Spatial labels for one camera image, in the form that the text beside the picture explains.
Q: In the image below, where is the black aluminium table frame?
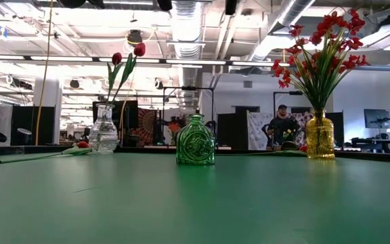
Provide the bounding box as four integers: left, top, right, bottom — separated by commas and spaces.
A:
0, 144, 390, 164

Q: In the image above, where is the dark patterned tapestry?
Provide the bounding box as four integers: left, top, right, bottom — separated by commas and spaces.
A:
131, 108, 158, 147

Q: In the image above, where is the black monitor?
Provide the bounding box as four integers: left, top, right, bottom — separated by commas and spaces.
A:
92, 100, 139, 130

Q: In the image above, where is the clear glass vase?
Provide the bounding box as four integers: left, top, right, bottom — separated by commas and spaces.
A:
88, 103, 119, 154

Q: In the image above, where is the person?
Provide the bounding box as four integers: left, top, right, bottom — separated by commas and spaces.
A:
267, 104, 301, 150

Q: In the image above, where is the yellow cable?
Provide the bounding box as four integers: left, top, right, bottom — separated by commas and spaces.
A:
35, 0, 54, 146

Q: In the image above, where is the black screen panel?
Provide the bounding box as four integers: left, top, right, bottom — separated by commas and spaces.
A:
10, 106, 56, 146

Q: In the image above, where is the green glass vase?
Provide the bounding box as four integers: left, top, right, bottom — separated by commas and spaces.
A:
175, 113, 216, 167

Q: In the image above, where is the orange tulip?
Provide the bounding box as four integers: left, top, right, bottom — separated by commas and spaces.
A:
0, 140, 93, 165

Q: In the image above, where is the green table mat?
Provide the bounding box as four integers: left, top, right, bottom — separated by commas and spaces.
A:
0, 151, 390, 244

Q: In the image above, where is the black ceiling camera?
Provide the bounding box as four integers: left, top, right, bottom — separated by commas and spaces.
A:
126, 29, 144, 45

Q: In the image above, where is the black overhead fixture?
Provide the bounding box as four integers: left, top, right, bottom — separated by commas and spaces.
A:
224, 0, 238, 16
156, 0, 173, 12
57, 0, 87, 9

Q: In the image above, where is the silver ventilation duct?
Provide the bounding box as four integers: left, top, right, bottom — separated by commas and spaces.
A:
170, 0, 204, 102
248, 0, 316, 64

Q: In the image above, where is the red blossom spray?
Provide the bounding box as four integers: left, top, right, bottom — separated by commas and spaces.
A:
316, 36, 370, 113
272, 23, 321, 113
308, 8, 367, 113

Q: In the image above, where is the dark computer monitor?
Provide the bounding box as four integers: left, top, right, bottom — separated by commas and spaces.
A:
363, 108, 390, 129

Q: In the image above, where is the red tulip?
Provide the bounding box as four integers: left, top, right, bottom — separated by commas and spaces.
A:
112, 41, 147, 106
105, 52, 123, 106

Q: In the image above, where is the white patterned cloth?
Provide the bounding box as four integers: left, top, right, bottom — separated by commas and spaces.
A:
246, 110, 318, 150

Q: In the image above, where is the dark office desk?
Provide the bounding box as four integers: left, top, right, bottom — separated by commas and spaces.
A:
350, 137, 390, 153

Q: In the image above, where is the black stand frame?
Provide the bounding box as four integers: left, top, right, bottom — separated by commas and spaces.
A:
162, 85, 215, 150
272, 90, 304, 113

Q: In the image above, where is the yellow glass vase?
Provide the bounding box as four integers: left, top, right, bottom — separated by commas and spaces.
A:
305, 108, 336, 160

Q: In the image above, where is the black partition panel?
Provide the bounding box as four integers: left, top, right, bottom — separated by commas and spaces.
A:
217, 105, 248, 150

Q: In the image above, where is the orange background flower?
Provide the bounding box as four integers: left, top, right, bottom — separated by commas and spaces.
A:
167, 121, 182, 135

